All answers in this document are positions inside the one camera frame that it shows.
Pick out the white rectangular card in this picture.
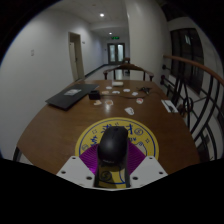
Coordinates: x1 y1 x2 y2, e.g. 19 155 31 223
161 99 179 114

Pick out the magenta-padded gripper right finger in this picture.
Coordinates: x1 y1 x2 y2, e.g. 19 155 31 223
125 141 168 188

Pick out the small white flat box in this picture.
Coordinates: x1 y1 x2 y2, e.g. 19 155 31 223
111 80 124 88

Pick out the glazed double door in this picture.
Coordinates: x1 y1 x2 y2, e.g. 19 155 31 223
107 42 126 65

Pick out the dark framed window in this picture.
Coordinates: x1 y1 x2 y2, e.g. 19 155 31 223
169 28 205 94

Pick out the white side door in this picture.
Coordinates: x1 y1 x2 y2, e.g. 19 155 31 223
68 31 86 81

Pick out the round yellow printed mouse pad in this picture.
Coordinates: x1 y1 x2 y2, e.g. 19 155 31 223
74 116 160 188

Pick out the black railing with wooden handrail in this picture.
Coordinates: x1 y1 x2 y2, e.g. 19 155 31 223
160 54 224 164

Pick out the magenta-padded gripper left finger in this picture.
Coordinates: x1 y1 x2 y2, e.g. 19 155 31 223
56 143 101 188

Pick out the dark grey closed laptop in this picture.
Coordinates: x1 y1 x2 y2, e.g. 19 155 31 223
45 83 100 111

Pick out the black computer mouse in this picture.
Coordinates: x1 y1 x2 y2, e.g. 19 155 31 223
97 125 129 165

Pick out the wooden armchair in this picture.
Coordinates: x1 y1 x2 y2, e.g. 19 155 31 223
102 63 155 82

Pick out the thin black cable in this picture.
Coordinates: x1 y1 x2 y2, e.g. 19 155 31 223
99 86 153 100

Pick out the small black box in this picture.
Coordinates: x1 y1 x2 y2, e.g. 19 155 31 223
88 90 101 100

